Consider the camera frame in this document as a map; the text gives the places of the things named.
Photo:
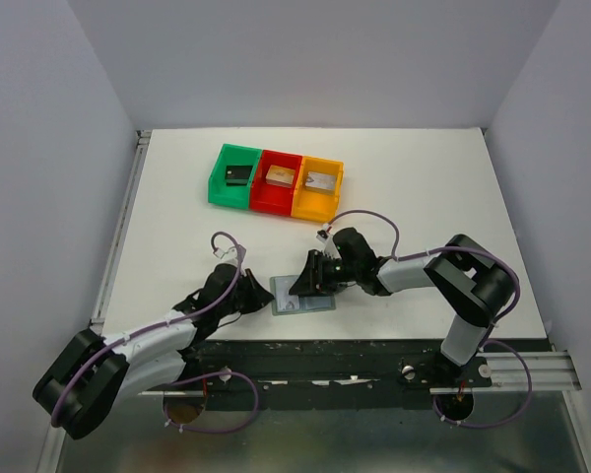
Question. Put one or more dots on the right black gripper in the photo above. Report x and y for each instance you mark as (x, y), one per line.
(310, 283)

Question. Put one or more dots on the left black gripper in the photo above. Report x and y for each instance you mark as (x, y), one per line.
(259, 296)

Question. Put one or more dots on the green leather card holder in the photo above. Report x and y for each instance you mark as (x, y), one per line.
(279, 287)

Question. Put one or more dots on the silver credit card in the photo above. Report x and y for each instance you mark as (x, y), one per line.
(290, 303)

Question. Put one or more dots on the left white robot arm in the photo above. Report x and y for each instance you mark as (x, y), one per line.
(93, 373)

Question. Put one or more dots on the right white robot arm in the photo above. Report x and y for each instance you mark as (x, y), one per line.
(480, 288)

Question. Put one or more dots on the silver card stack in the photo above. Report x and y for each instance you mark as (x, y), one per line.
(320, 182)

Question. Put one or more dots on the copper card stack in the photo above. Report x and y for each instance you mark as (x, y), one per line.
(280, 176)

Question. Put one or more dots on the black card stack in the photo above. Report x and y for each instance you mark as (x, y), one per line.
(238, 175)

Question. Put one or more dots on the yellow plastic bin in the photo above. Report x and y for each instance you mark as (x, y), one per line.
(315, 206)

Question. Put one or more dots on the red plastic bin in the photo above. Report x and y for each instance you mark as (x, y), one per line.
(273, 185)

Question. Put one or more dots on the green plastic bin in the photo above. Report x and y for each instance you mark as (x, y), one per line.
(232, 196)

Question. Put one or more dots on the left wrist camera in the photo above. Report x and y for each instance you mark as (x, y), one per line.
(233, 256)

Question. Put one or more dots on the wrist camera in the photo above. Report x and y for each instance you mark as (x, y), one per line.
(233, 256)
(324, 235)

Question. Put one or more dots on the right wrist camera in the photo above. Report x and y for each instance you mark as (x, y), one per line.
(324, 235)

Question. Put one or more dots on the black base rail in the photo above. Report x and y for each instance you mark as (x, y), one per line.
(320, 375)

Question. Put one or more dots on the aluminium frame rail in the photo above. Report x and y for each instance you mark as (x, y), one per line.
(50, 456)

